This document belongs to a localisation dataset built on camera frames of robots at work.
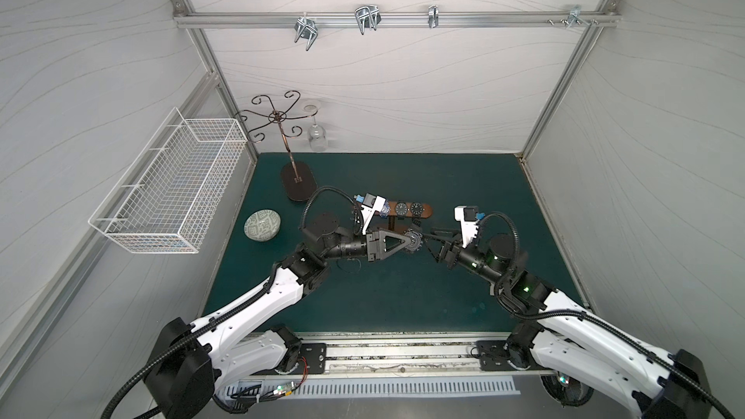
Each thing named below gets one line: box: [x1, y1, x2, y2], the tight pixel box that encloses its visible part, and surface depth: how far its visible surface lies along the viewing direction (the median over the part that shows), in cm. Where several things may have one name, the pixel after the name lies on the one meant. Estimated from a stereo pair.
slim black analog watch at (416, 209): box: [410, 201, 424, 225], surface depth 88 cm
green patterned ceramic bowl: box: [243, 208, 282, 243], surface depth 98 cm
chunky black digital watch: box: [403, 227, 423, 254], surface depth 64 cm
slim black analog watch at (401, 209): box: [394, 199, 409, 221], surface depth 88 cm
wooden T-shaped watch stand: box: [388, 200, 433, 231], surface depth 88 cm
